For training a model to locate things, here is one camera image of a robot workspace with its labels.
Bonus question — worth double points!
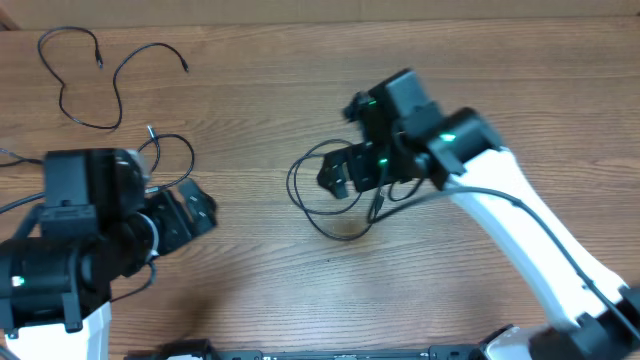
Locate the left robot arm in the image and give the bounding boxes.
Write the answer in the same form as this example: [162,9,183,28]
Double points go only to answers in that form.
[1,148,217,359]

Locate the black USB cable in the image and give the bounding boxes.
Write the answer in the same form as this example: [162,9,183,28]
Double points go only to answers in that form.
[285,138,387,243]

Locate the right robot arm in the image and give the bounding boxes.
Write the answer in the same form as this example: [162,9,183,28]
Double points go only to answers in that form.
[317,69,639,359]

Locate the black cable silver plugs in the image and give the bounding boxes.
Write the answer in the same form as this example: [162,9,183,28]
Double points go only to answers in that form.
[1,125,196,194]

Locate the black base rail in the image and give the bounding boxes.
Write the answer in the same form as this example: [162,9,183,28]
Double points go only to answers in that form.
[124,324,531,360]

